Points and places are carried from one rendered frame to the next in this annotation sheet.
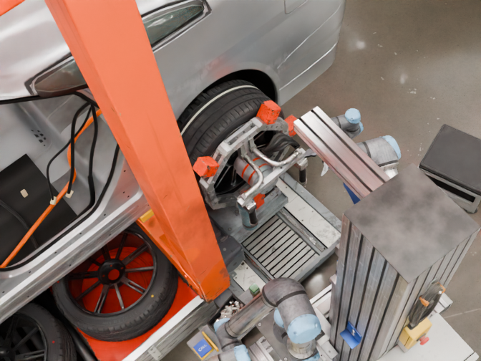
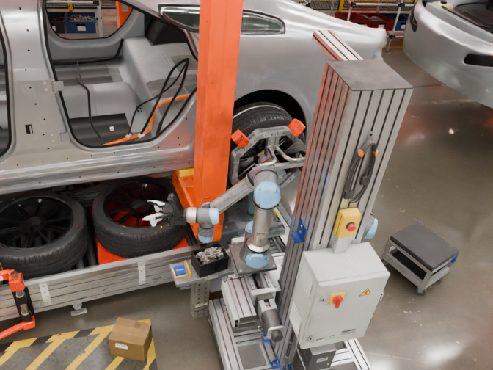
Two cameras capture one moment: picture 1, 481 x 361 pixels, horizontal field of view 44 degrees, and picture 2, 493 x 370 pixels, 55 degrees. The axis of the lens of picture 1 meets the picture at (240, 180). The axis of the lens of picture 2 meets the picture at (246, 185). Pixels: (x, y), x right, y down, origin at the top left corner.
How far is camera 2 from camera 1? 1.33 m
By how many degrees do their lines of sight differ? 22
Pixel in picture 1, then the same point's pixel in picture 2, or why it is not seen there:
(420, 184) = (381, 66)
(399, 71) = (396, 197)
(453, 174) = (414, 249)
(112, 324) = (123, 231)
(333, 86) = not seen: hidden behind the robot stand
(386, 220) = (351, 70)
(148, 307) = (154, 232)
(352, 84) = not seen: hidden behind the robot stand
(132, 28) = not seen: outside the picture
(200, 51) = (268, 55)
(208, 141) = (249, 123)
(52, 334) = (78, 221)
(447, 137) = (417, 227)
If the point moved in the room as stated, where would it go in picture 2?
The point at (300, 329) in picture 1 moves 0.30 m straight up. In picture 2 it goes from (265, 186) to (274, 129)
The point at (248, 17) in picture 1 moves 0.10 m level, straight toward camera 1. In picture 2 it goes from (306, 53) to (304, 59)
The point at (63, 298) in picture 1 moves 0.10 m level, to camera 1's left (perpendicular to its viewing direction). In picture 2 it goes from (98, 205) to (85, 202)
